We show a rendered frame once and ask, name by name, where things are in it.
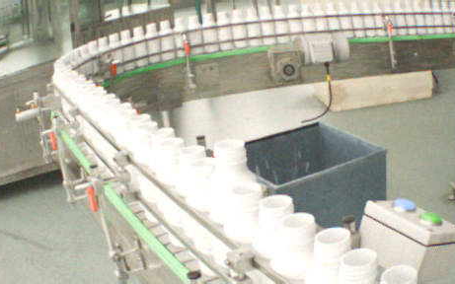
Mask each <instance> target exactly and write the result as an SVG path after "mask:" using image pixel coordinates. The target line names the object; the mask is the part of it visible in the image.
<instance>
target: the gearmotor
mask: <svg viewBox="0 0 455 284"><path fill-rule="evenodd" d="M266 50H267V62H268V71H270V79H271V81H272V83H273V86H274V87H275V88H276V89H278V88H279V87H280V86H284V85H291V84H297V83H304V73H303V72H302V66H303V67H306V66H312V65H317V66H318V65H324V66H325V67H326V69H327V77H328V81H329V90H330V101H329V106H328V108H327V109H326V110H325V111H324V112H323V113H321V114H320V115H318V116H316V117H314V118H311V119H307V120H302V121H301V123H302V122H307V121H311V120H314V119H317V118H318V117H321V116H322V115H324V114H325V113H326V112H327V111H328V110H329V109H330V105H331V103H332V87H331V82H330V75H329V67H330V63H332V64H336V63H340V62H344V63H347V61H348V60H349V59H350V47H349V43H348V41H347V39H346V37H345V35H344V34H343V33H338V34H335V33H332V34H326V35H325V34H316V35H312V34H310V35H304V36H301V35H298V36H297V37H296V38H295V39H294V42H293V44H288V45H281V46H276V45H274V46H271V47H269V48H267V49H266Z"/></svg>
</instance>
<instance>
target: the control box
mask: <svg viewBox="0 0 455 284"><path fill-rule="evenodd" d="M395 202H396V201H378V200H377V201H368V202H367V205H366V208H365V210H364V215H363V217H362V221H361V225H360V229H359V234H360V235H361V241H360V246H361V248H362V249H371V250H374V251H375V252H376V254H377V261H378V263H377V264H378V266H381V267H382V268H384V269H386V270H387V269H388V268H390V267H392V266H396V265H400V264H402V265H406V264H407V265H411V266H412V267H414V268H415V269H416V270H417V284H419V283H425V282H427V281H432V280H438V279H444V278H446V277H447V276H448V275H449V272H450V269H451V267H452V264H453V260H454V258H455V226H454V225H453V224H452V223H451V224H450V223H448V222H446V221H445V220H442V219H441V221H440V222H438V223H435V222H429V221H427V220H426V221H425V220H424V219H422V218H420V217H421V214H422V213H424V212H426V211H424V210H421V209H420V208H418V207H414V209H408V208H402V207H399V206H396V205H395Z"/></svg>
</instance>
